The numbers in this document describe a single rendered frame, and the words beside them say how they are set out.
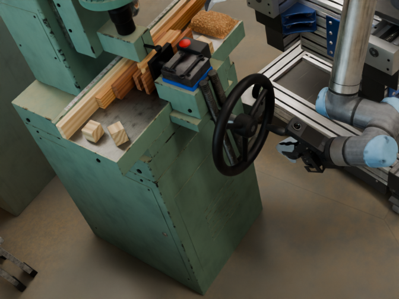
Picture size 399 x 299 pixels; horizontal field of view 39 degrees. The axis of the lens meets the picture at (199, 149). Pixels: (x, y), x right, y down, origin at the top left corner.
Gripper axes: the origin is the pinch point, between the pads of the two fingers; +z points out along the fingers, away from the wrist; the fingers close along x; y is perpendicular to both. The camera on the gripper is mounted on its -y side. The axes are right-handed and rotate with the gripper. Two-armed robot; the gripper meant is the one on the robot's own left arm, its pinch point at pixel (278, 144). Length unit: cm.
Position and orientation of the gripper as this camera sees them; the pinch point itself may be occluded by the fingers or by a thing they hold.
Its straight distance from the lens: 159.0
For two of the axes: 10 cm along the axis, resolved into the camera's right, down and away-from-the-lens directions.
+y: 5.9, 6.8, 4.4
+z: -5.9, -0.1, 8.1
